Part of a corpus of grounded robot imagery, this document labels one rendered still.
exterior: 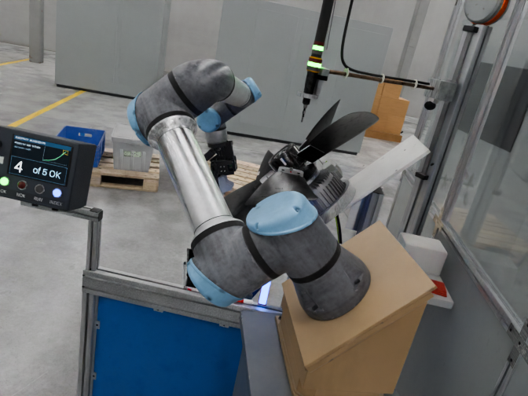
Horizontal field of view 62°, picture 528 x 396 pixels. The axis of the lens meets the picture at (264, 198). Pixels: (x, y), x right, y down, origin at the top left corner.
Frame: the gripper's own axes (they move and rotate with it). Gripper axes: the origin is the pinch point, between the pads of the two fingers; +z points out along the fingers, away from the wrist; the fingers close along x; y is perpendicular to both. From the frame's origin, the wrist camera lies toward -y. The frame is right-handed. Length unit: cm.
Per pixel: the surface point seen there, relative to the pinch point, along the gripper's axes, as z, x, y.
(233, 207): 5.5, 2.2, 4.0
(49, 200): -17, -44, -36
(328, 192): 2.3, 1.6, 39.3
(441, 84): -28, 31, 85
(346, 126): -21, 1, 47
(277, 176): -7.8, -6.9, 22.7
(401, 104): 101, 805, 202
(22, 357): 75, 7, -109
